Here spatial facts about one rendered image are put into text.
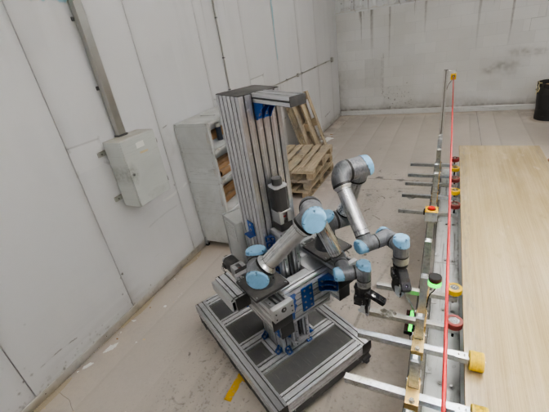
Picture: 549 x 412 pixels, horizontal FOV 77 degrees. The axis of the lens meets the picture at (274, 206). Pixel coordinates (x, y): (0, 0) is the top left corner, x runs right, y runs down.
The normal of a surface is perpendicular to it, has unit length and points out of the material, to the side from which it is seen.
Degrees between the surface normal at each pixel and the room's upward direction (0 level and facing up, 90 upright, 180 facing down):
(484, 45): 90
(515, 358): 0
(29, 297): 90
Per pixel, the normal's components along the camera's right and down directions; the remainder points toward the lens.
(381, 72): -0.42, 0.47
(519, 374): -0.14, -0.88
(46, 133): 0.90, 0.08
